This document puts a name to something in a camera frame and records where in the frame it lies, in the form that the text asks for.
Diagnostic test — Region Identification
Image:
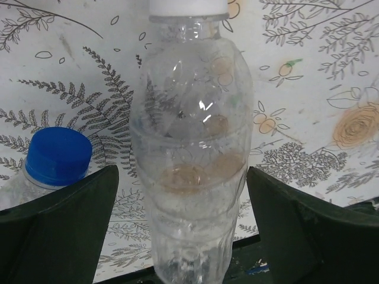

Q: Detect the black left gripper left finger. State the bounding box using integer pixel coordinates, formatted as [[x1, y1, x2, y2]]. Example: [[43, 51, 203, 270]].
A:
[[1, 165, 119, 284]]

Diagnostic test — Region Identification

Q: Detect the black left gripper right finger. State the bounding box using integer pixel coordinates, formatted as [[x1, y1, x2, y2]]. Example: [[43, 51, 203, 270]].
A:
[[247, 167, 378, 283]]

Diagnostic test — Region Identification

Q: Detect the clear bottle blue cap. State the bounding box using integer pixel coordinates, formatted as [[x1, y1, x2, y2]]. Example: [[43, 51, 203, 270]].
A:
[[1, 127, 92, 210]]

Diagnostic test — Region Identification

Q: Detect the clear bottle white cap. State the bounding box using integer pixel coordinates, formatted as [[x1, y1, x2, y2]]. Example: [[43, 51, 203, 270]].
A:
[[130, 1, 253, 283]]

